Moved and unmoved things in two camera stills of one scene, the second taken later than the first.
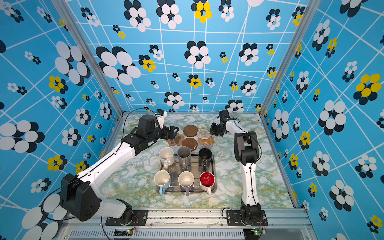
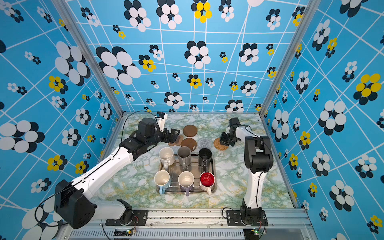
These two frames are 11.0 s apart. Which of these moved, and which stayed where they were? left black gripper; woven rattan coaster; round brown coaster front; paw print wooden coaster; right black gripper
Moved: right black gripper; woven rattan coaster
Stayed: paw print wooden coaster; left black gripper; round brown coaster front
